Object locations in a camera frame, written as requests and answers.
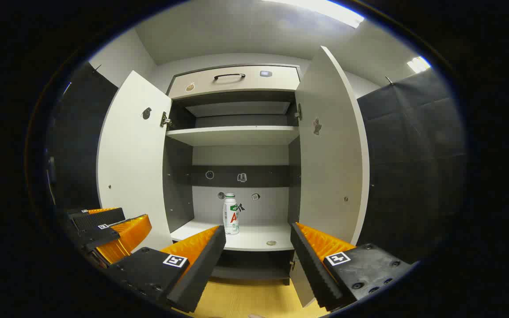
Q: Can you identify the white and grey cabinet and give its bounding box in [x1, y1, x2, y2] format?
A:
[163, 64, 304, 285]

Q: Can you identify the small ceiling light panel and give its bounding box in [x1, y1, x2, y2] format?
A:
[407, 56, 432, 74]

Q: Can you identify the white cabinet shelf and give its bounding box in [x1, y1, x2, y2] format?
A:
[165, 125, 300, 147]

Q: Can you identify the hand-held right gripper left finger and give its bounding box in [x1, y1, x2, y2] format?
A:
[104, 225, 227, 314]

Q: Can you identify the beige cabinet drawer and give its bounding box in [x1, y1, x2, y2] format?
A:
[168, 65, 301, 100]

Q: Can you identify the black backdrop cloth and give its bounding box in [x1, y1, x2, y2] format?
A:
[357, 68, 467, 265]
[45, 62, 119, 212]

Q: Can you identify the white cabinet door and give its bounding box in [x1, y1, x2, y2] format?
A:
[97, 70, 173, 253]
[289, 45, 370, 308]

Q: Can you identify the white bottle with green label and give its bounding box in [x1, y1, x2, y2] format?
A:
[223, 193, 240, 235]

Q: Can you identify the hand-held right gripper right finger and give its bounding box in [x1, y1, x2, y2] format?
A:
[290, 222, 414, 312]

